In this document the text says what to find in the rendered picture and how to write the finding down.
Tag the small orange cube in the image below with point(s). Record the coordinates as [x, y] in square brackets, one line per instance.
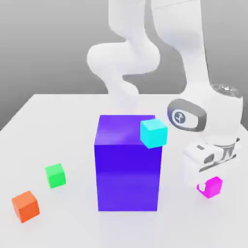
[25, 206]

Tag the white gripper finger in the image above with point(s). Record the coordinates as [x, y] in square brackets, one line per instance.
[202, 187]

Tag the small cyan cube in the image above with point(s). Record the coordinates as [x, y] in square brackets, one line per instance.
[154, 133]

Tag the small green cube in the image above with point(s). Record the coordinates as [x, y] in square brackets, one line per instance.
[55, 176]

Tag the small magenta cube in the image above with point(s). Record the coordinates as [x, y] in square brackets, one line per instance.
[212, 187]

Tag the large purple box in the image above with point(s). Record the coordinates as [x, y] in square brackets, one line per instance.
[127, 174]

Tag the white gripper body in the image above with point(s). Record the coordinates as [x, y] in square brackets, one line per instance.
[191, 174]

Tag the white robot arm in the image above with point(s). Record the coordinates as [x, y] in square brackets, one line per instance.
[193, 58]

